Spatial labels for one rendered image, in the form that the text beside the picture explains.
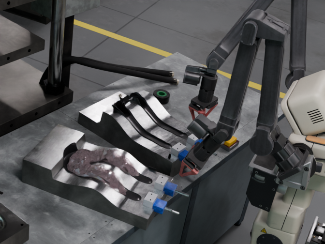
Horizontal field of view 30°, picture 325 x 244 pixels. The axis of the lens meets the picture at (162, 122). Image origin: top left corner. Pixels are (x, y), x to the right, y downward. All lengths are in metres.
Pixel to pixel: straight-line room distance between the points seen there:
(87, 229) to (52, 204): 0.17
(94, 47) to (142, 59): 0.40
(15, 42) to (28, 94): 0.26
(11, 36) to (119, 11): 2.92
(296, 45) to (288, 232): 0.68
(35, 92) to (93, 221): 0.87
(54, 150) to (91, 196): 0.24
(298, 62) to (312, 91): 0.31
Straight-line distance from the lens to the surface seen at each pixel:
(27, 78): 2.94
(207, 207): 2.87
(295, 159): 1.95
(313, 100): 1.99
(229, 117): 1.94
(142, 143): 2.41
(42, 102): 2.77
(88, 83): 4.44
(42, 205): 2.22
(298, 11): 2.28
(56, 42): 2.70
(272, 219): 2.28
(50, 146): 2.30
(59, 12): 2.63
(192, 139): 2.43
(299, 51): 2.29
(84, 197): 2.20
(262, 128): 1.90
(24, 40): 2.72
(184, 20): 5.61
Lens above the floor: 2.32
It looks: 34 degrees down
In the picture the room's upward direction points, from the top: 10 degrees clockwise
